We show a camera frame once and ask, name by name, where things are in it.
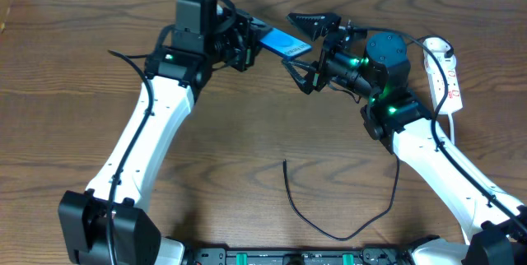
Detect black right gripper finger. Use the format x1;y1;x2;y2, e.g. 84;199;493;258
287;12;341;41
282;59;316;95

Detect blue Galaxy smartphone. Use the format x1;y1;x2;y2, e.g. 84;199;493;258
259;28;312;60

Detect black charging cable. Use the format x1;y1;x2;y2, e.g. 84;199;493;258
282;34;455;242

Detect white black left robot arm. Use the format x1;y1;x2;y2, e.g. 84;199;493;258
58;0;271;264

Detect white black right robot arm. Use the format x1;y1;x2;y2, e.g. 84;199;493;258
283;13;526;264

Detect white charger adapter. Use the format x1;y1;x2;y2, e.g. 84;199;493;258
422;37;457;74

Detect white power strip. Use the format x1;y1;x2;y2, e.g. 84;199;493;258
427;69;463;114

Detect white power strip cord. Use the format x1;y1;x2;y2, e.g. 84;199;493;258
446;112;456;145

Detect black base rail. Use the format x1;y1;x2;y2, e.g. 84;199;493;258
182;247;413;265

